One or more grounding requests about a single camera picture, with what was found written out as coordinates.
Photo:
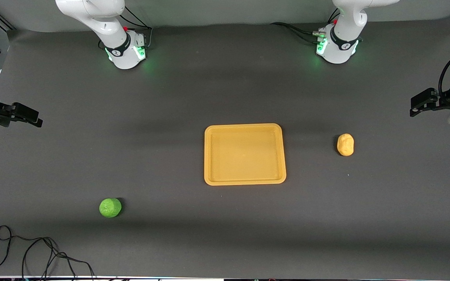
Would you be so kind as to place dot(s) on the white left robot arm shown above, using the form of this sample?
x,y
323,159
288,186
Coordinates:
x,y
338,50

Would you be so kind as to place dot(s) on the orange plastic tray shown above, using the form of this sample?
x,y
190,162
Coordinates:
x,y
244,156

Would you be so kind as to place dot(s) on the dark grey table mat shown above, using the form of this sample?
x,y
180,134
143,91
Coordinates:
x,y
170,97

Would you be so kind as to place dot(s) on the green apple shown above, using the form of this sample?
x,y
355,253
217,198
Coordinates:
x,y
110,207

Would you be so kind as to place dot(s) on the aluminium frame rail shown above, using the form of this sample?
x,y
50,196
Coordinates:
x,y
2,20

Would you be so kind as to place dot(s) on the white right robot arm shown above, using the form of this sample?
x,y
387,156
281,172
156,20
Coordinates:
x,y
125,52

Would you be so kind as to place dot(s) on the yellow potato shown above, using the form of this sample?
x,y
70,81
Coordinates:
x,y
345,144

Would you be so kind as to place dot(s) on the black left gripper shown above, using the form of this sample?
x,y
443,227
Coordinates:
x,y
445,100

